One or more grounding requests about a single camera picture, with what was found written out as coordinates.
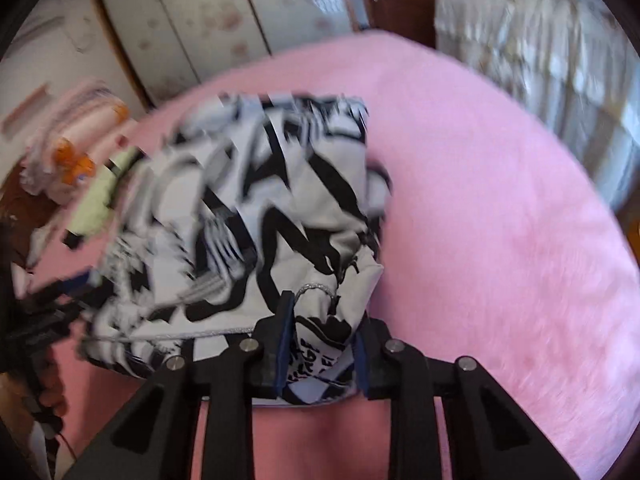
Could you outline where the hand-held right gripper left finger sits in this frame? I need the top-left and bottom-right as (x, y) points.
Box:
(65, 290), (297, 480)

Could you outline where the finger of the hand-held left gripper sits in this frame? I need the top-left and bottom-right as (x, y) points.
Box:
(30, 269), (97, 307)

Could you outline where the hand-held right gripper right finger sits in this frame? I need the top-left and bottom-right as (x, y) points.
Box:
(350, 317), (576, 480)

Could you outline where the white black printed jacket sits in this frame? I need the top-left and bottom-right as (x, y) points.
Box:
(80, 91), (393, 406)

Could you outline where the person's left hand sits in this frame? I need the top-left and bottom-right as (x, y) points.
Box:
(30, 352), (69, 419)

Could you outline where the grey crumpled cloth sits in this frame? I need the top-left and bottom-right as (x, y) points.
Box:
(27, 225), (66, 267)

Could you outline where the wooden headboard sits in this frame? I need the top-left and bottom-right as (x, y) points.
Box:
(0, 170), (66, 271)

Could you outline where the green black garment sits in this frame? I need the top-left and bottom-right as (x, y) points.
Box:
(62, 147), (146, 251)

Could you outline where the bear print folded quilt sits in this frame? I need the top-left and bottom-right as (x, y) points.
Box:
(47, 105), (132, 206)

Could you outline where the pink bed sheet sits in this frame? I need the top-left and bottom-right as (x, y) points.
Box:
(10, 30), (640, 480)

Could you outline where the floral sliding door wardrobe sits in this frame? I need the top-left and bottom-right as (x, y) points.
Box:
(92, 0), (371, 108)

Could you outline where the lace cloth covered furniture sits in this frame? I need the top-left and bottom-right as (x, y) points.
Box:
(432, 0), (640, 211)

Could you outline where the pink wall shelf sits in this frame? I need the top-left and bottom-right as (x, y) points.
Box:
(0, 82), (53, 133)

